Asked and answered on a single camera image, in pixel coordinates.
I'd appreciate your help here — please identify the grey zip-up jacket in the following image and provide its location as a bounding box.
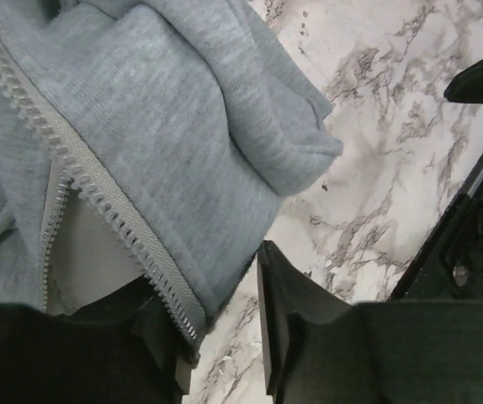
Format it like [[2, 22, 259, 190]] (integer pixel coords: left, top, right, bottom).
[[0, 1, 342, 363]]

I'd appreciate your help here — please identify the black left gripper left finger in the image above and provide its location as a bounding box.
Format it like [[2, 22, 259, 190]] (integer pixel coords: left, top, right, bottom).
[[0, 279, 191, 404]]

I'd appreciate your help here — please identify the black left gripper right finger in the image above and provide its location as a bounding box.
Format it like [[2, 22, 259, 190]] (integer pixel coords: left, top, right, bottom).
[[257, 241, 483, 403]]

